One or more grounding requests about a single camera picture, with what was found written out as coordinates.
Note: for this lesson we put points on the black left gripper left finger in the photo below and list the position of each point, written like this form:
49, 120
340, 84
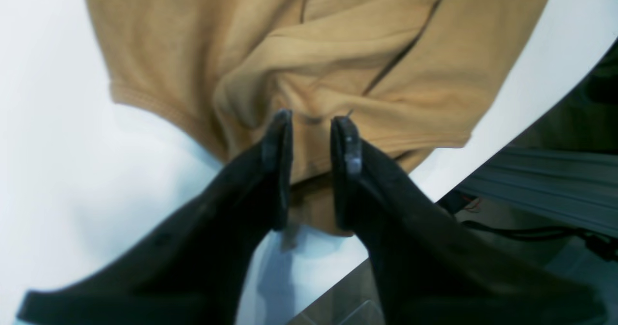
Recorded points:
190, 269

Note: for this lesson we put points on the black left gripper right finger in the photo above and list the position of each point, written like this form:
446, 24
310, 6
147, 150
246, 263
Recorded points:
429, 270

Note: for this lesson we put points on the tan t-shirt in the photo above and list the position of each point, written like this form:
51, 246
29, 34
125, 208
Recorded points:
416, 75

